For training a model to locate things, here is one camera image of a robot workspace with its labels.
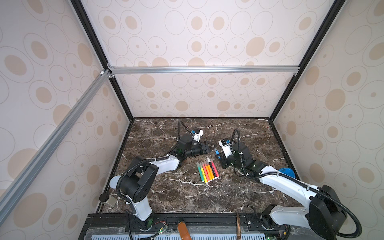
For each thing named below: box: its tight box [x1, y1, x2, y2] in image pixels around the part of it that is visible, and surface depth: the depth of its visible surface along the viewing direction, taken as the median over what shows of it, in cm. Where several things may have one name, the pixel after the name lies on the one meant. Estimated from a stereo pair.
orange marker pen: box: [204, 160, 213, 182], surface depth 92 cm
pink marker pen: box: [210, 159, 220, 178], surface depth 92 cm
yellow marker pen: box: [199, 163, 208, 184], surface depth 91 cm
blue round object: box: [278, 167, 296, 179], surface depth 83 cm
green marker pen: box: [196, 162, 205, 183], surface depth 92 cm
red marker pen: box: [201, 161, 210, 183], surface depth 92 cm
